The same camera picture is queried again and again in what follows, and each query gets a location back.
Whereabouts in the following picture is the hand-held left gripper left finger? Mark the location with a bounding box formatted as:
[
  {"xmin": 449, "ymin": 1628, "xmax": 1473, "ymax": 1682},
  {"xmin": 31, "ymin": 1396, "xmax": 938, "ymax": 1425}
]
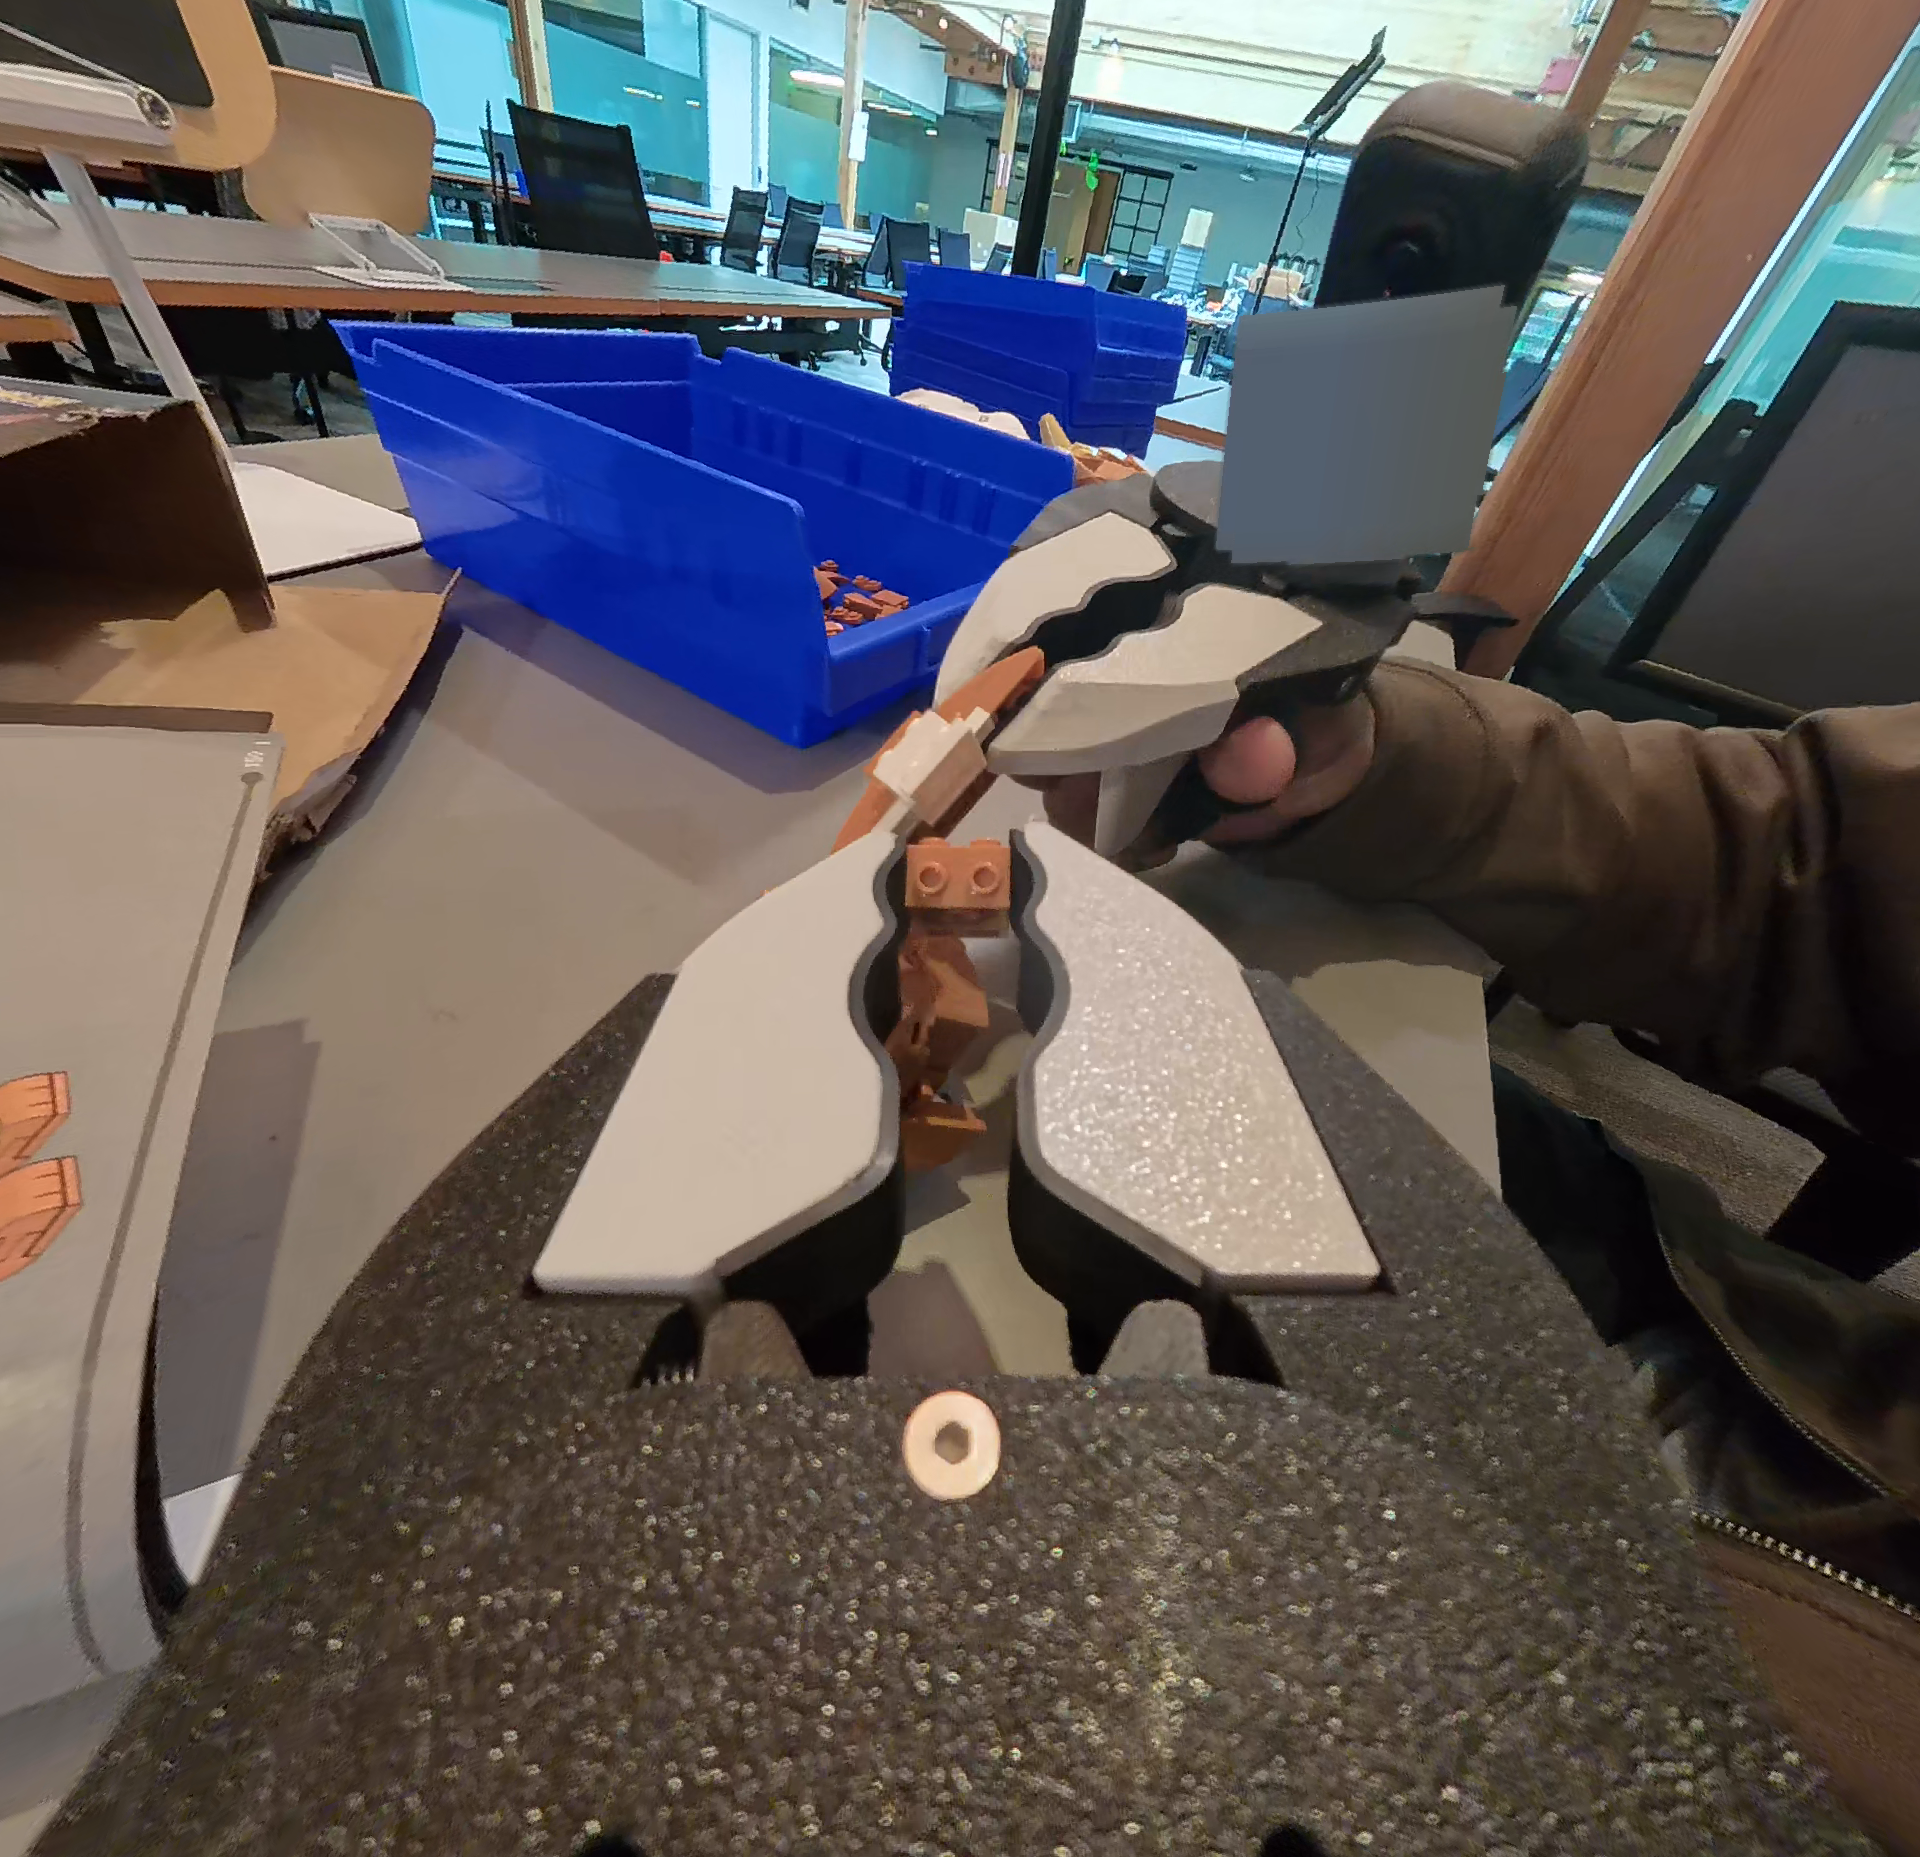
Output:
[{"xmin": 534, "ymin": 832, "xmax": 910, "ymax": 1304}]

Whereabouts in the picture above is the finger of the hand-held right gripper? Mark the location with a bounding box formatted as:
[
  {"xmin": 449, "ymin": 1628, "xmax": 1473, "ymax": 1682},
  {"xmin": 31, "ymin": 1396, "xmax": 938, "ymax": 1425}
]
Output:
[
  {"xmin": 986, "ymin": 583, "xmax": 1411, "ymax": 785},
  {"xmin": 936, "ymin": 509, "xmax": 1177, "ymax": 725}
]

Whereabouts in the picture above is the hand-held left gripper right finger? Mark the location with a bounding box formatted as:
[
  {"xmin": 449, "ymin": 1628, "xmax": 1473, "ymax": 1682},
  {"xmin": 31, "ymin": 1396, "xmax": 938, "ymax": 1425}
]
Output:
[{"xmin": 1005, "ymin": 832, "xmax": 1388, "ymax": 1296}]

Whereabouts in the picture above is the pile of brown bricks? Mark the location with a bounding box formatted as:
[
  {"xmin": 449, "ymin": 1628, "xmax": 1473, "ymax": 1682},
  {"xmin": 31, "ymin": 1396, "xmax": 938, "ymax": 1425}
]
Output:
[{"xmin": 810, "ymin": 560, "xmax": 914, "ymax": 639}]

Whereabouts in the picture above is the brown and white bar brick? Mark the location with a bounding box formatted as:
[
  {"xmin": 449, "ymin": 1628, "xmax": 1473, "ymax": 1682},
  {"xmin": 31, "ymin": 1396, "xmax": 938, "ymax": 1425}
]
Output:
[{"xmin": 836, "ymin": 644, "xmax": 1051, "ymax": 854}]

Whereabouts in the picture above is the brown brick assembly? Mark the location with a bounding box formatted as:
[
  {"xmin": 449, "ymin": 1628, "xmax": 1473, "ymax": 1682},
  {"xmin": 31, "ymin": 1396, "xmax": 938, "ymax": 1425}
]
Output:
[{"xmin": 886, "ymin": 832, "xmax": 1027, "ymax": 1170}]

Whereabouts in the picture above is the blue plastic bin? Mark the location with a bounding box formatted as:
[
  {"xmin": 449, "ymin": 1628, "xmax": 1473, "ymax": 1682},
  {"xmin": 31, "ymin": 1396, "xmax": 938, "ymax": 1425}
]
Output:
[{"xmin": 332, "ymin": 323, "xmax": 1082, "ymax": 749}]

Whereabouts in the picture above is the person's right forearm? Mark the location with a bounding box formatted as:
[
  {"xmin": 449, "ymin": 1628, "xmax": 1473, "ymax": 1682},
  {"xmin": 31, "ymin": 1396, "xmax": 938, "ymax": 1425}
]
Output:
[{"xmin": 1322, "ymin": 659, "xmax": 1920, "ymax": 1138}]

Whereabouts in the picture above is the grey desk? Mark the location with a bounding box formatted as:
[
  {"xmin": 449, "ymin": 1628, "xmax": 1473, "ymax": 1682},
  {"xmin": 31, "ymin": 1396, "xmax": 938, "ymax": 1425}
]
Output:
[{"xmin": 151, "ymin": 433, "xmax": 1502, "ymax": 1500}]

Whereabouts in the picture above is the black floor lamp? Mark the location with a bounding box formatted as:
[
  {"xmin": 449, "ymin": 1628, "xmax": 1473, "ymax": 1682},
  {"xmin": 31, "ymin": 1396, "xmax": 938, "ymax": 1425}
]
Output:
[{"xmin": 1261, "ymin": 30, "xmax": 1388, "ymax": 275}]

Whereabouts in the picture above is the stack of blue bins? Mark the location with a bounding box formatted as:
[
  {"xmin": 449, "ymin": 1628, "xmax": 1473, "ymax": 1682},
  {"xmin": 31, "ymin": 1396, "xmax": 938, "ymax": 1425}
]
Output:
[{"xmin": 892, "ymin": 263, "xmax": 1192, "ymax": 455}]

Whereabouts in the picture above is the wooden ceiling beam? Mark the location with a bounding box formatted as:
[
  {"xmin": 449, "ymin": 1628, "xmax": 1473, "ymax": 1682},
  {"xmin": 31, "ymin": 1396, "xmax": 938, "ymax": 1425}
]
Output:
[{"xmin": 1455, "ymin": 0, "xmax": 1920, "ymax": 674}]

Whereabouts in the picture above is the black pole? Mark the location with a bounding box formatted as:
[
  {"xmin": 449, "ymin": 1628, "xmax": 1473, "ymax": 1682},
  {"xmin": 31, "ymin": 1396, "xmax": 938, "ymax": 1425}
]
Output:
[{"xmin": 1011, "ymin": 0, "xmax": 1103, "ymax": 275}]

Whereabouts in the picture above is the black computer monitor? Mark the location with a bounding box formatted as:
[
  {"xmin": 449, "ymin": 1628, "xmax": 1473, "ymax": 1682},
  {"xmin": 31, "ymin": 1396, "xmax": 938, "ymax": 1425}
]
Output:
[{"xmin": 1622, "ymin": 305, "xmax": 1920, "ymax": 725}]

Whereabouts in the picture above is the black office chair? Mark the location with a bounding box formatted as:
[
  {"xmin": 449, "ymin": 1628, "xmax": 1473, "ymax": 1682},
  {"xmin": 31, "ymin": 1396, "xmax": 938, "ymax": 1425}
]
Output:
[{"xmin": 506, "ymin": 105, "xmax": 668, "ymax": 263}]

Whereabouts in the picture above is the fox print instruction booklet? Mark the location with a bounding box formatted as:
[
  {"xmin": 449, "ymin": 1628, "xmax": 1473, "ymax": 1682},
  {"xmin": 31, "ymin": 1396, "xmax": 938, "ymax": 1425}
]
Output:
[{"xmin": 0, "ymin": 703, "xmax": 288, "ymax": 1724}]

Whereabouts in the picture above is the printed cardboard box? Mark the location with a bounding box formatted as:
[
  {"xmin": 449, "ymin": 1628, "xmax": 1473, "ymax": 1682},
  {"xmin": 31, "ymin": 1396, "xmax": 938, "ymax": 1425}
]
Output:
[{"xmin": 0, "ymin": 383, "xmax": 458, "ymax": 876}]

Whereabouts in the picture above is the white table leg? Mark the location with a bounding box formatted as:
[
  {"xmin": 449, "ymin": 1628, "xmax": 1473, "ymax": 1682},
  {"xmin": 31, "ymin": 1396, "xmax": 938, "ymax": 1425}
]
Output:
[{"xmin": 47, "ymin": 148, "xmax": 211, "ymax": 442}]

